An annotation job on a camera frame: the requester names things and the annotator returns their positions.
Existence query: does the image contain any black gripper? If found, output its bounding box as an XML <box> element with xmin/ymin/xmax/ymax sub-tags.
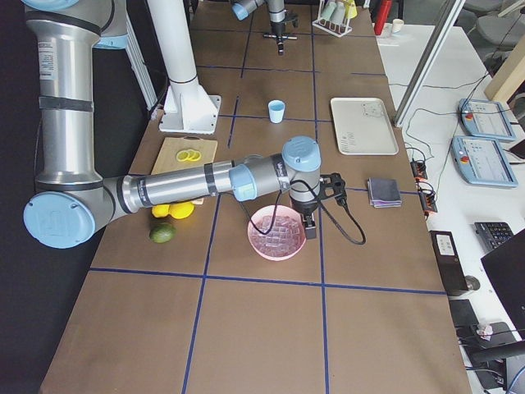
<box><xmin>271</xmin><ymin>21</ymin><xmax>285</xmax><ymax>55</ymax></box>
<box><xmin>290</xmin><ymin>198</ymin><xmax>318</xmax><ymax>240</ymax></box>

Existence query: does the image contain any light blue cup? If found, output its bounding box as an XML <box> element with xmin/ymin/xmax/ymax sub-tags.
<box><xmin>267</xmin><ymin>99</ymin><xmax>285</xmax><ymax>124</ymax></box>

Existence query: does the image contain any pile of clear ice cubes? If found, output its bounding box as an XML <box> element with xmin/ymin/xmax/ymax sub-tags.
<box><xmin>249</xmin><ymin>215</ymin><xmax>303</xmax><ymax>257</ymax></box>

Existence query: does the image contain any metal cup rack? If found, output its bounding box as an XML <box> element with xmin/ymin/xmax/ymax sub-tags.
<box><xmin>312</xmin><ymin>0</ymin><xmax>358</xmax><ymax>38</ymax></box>

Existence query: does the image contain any pink bowl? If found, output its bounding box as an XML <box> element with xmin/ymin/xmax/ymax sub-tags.
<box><xmin>247</xmin><ymin>205</ymin><xmax>306</xmax><ymax>261</ymax></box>

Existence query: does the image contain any grey folded cloth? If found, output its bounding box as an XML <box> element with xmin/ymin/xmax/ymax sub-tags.
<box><xmin>367</xmin><ymin>178</ymin><xmax>402</xmax><ymax>208</ymax></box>

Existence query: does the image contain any cream bear tray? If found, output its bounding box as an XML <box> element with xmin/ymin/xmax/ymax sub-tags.
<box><xmin>330</xmin><ymin>98</ymin><xmax>399</xmax><ymax>156</ymax></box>

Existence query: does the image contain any red cylinder object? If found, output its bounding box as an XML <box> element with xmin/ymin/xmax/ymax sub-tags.
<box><xmin>374</xmin><ymin>0</ymin><xmax>392</xmax><ymax>36</ymax></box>

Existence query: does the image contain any power strip orange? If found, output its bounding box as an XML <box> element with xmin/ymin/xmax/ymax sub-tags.
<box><xmin>410</xmin><ymin>160</ymin><xmax>437</xmax><ymax>218</ymax></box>

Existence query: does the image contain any yellow lemon upper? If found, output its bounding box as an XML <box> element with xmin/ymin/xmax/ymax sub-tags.
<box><xmin>168</xmin><ymin>202</ymin><xmax>194</xmax><ymax>220</ymax></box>

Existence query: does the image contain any yellow lemon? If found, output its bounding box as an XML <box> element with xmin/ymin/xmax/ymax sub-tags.
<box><xmin>168</xmin><ymin>202</ymin><xmax>194</xmax><ymax>220</ymax></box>
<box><xmin>151</xmin><ymin>204</ymin><xmax>171</xmax><ymax>218</ymax></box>

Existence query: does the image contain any lemon slices stack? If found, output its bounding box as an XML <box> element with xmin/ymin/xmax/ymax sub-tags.
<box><xmin>176</xmin><ymin>149</ymin><xmax>202</xmax><ymax>163</ymax></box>

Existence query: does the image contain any green avocado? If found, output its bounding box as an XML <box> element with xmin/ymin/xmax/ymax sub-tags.
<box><xmin>148</xmin><ymin>222</ymin><xmax>176</xmax><ymax>244</ymax></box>

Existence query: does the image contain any yellow lemon lower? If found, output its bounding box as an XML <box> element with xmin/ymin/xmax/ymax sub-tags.
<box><xmin>151</xmin><ymin>204</ymin><xmax>171</xmax><ymax>218</ymax></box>

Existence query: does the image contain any black box device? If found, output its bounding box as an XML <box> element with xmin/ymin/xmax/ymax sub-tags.
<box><xmin>429</xmin><ymin>231</ymin><xmax>468</xmax><ymax>296</ymax></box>

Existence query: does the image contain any wooden cutting board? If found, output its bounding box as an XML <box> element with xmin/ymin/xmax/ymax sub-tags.
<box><xmin>147</xmin><ymin>137</ymin><xmax>217</xmax><ymax>205</ymax></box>

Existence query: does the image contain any black computer mouse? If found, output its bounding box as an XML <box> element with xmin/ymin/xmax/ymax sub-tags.
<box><xmin>464</xmin><ymin>275</ymin><xmax>481</xmax><ymax>291</ymax></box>

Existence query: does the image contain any teach pendant near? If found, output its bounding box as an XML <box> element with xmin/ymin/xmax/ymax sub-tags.
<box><xmin>451</xmin><ymin>136</ymin><xmax>518</xmax><ymax>188</ymax></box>

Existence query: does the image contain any teach pendant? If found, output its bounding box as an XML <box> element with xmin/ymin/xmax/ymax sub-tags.
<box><xmin>451</xmin><ymin>136</ymin><xmax>518</xmax><ymax>188</ymax></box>
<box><xmin>458</xmin><ymin>98</ymin><xmax>516</xmax><ymax>143</ymax></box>

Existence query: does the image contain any black keyboard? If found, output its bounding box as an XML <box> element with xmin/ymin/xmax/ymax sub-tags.
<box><xmin>474</xmin><ymin>222</ymin><xmax>514</xmax><ymax>250</ymax></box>

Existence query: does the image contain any teach pendant far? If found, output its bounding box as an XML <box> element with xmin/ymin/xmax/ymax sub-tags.
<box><xmin>458</xmin><ymin>98</ymin><xmax>516</xmax><ymax>143</ymax></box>

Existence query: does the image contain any black laptop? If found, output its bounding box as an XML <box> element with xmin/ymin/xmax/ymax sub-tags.
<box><xmin>482</xmin><ymin>230</ymin><xmax>525</xmax><ymax>330</ymax></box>

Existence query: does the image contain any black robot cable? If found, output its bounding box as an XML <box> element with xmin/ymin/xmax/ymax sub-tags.
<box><xmin>237</xmin><ymin>180</ymin><xmax>367</xmax><ymax>246</ymax></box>

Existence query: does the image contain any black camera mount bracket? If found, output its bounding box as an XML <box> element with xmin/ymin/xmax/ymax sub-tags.
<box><xmin>318</xmin><ymin>172</ymin><xmax>347</xmax><ymax>207</ymax></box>

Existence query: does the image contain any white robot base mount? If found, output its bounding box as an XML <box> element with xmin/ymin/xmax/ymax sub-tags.
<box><xmin>148</xmin><ymin>0</ymin><xmax>221</xmax><ymax>135</ymax></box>

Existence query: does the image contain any aluminium frame post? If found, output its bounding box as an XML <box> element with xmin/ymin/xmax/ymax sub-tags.
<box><xmin>393</xmin><ymin>0</ymin><xmax>465</xmax><ymax>127</ymax></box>

